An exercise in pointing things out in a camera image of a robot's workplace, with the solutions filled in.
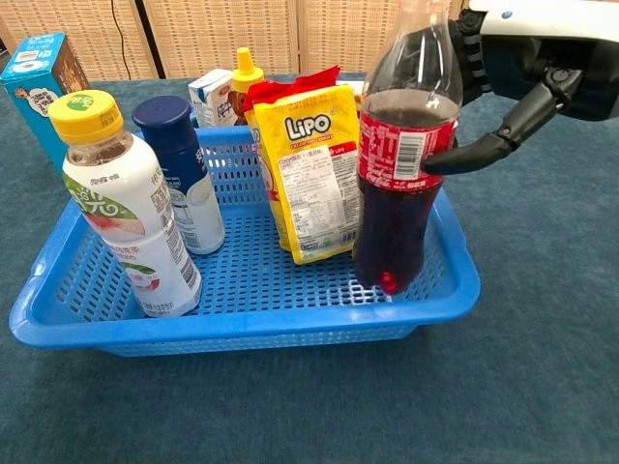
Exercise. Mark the honey bear bottle, yellow cap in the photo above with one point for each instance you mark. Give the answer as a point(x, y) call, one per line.
point(244, 82)

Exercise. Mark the blue perforated plastic basket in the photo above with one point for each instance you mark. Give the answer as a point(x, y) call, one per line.
point(290, 319)

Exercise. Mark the cola bottle with red label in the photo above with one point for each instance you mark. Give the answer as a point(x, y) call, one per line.
point(396, 217)

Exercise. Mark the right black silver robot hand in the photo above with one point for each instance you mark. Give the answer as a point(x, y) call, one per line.
point(541, 53)

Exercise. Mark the blue-capped white bottle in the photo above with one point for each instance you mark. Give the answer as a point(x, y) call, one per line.
point(193, 208)

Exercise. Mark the dark teal table cloth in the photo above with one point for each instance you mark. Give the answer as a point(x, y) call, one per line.
point(532, 290)

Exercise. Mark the yellow red Lipo biscuit bag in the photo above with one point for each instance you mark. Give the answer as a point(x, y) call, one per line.
point(309, 193)

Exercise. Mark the black tripod pole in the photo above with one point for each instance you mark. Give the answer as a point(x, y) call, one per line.
point(150, 43)

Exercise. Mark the tea bottle with yellow cap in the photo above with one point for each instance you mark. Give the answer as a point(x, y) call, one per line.
point(140, 217)

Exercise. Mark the bamboo folding screen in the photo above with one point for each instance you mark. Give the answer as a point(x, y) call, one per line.
point(213, 34)

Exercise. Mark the white milk carton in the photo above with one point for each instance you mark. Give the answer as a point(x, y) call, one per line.
point(208, 94)

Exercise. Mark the blue cardboard box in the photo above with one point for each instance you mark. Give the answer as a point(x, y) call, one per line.
point(38, 96)

